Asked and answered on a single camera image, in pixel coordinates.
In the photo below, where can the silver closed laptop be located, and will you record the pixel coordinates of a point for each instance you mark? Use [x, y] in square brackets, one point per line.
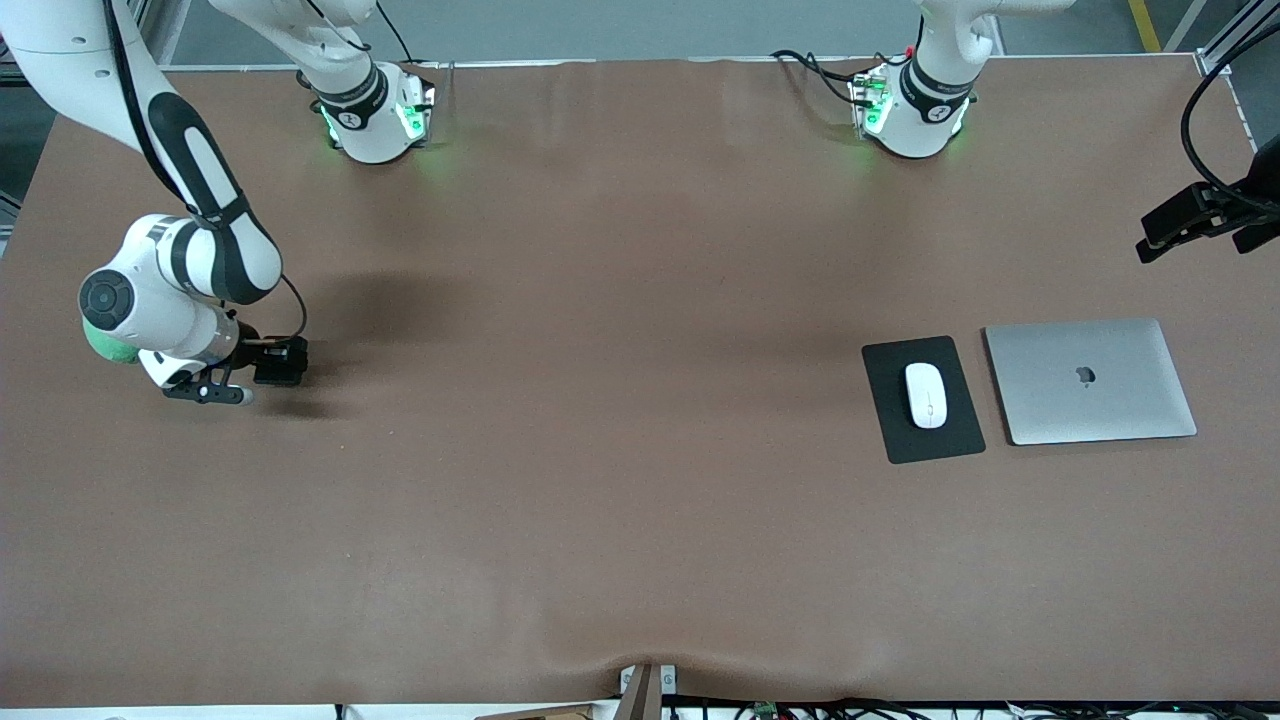
[1090, 385]

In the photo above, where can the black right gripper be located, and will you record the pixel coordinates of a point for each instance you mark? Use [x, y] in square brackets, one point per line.
[252, 348]

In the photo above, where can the metal table edge bracket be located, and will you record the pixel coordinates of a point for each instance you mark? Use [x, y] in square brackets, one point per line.
[668, 678]

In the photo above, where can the small black phone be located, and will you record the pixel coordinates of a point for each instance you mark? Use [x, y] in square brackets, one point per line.
[278, 372]

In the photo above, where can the brown table cover mat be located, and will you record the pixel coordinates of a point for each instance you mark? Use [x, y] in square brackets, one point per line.
[600, 400]

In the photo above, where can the black mouse pad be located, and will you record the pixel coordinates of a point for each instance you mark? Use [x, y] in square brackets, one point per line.
[935, 445]

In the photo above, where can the aluminium frame profile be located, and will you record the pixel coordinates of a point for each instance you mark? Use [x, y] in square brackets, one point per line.
[1235, 35]
[165, 30]

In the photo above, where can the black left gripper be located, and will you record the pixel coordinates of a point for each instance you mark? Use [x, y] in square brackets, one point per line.
[1256, 192]

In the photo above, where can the white computer mouse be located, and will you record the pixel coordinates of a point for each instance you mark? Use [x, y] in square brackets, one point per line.
[926, 395]

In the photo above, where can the green dinosaur plush toy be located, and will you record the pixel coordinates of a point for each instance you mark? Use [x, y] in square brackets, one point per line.
[105, 345]

